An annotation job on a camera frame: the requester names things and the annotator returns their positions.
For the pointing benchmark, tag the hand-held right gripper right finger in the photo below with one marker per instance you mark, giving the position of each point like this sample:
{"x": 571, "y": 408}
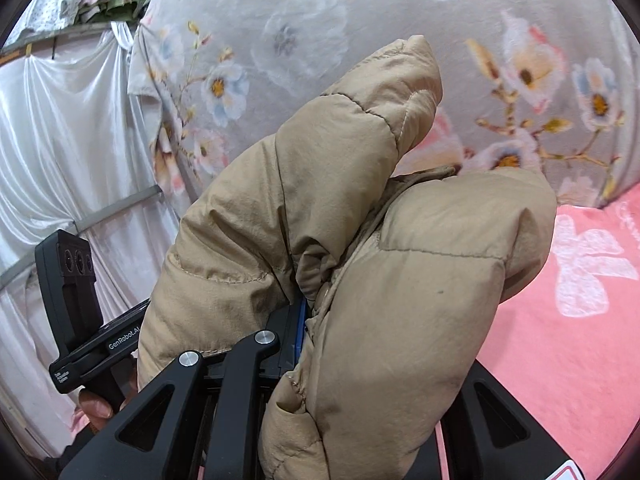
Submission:
{"x": 495, "y": 462}

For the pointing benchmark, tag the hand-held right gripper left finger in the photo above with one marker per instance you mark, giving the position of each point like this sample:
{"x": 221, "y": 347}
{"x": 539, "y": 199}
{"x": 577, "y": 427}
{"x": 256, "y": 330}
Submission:
{"x": 240, "y": 390}

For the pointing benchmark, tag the tan puffer jacket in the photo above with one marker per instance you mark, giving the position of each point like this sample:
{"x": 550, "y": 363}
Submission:
{"x": 400, "y": 285}

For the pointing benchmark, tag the person's left hand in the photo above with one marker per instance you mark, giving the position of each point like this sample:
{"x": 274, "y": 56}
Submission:
{"x": 97, "y": 410}

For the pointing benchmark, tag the pink printed blanket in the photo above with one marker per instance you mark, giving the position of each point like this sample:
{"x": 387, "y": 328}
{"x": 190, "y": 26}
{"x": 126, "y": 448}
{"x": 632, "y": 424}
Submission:
{"x": 560, "y": 360}

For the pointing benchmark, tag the white satin curtain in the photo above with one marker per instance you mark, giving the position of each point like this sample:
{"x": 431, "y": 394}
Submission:
{"x": 75, "y": 135}

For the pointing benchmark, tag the grey floral quilt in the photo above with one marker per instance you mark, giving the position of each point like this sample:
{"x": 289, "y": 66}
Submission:
{"x": 350, "y": 15}

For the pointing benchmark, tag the grey metal frame tube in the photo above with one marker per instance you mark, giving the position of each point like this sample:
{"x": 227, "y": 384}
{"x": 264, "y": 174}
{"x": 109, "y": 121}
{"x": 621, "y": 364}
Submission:
{"x": 60, "y": 36}
{"x": 120, "y": 202}

